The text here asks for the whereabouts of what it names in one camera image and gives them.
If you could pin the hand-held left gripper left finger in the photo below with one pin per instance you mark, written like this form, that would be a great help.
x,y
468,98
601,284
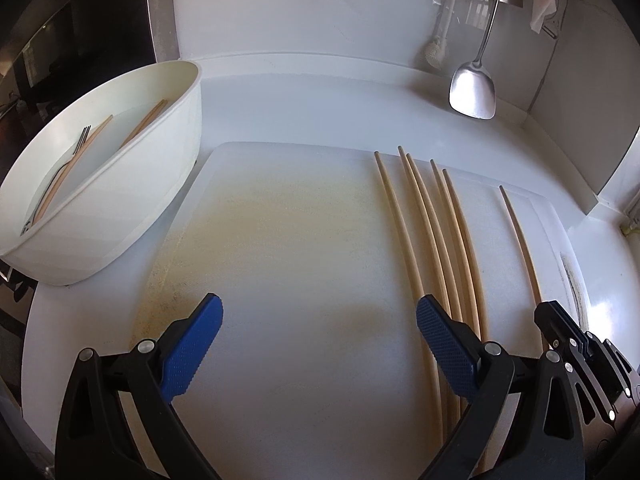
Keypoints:
x,y
192,345

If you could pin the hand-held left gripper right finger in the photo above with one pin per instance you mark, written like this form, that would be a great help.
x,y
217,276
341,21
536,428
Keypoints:
x,y
447,350

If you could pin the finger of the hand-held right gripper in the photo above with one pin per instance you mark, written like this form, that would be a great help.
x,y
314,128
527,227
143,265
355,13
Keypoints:
x,y
550,322
574,324

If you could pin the wooden chopstick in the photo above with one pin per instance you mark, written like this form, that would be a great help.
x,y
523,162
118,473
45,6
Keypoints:
x,y
100,127
522,245
464,285
453,285
445,285
143,120
473,285
402,230
150,119

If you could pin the white round bowl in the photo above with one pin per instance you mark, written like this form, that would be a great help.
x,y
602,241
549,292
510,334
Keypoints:
x,y
125,220

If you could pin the white plastic cutting board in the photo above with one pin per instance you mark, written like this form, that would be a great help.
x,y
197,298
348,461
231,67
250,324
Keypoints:
x,y
300,260

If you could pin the stainless steel spatula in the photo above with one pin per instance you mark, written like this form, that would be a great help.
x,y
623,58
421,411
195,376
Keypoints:
x,y
472,90

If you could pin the white dish brush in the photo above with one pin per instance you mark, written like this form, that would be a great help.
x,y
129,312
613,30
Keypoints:
x,y
434,54

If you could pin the metal peeler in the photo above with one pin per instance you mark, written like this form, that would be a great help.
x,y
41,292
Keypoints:
x,y
552,29

